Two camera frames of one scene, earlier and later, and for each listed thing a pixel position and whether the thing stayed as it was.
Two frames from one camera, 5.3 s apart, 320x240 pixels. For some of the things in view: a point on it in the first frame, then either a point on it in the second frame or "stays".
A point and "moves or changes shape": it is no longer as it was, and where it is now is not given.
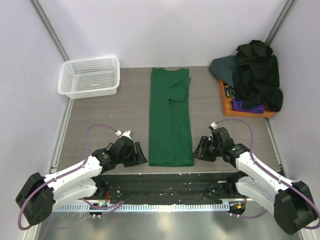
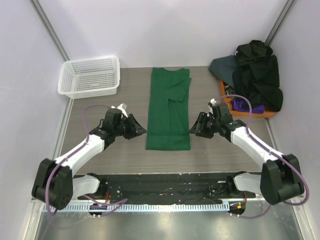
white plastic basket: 91,77 stays
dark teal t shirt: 223,68 stays
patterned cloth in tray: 229,92 stays
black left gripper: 138,157 -> 135,129
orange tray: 228,110 stays
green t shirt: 170,143 moves or changes shape
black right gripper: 206,149 -> 206,125
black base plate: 126,188 stays
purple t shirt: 239,105 stays
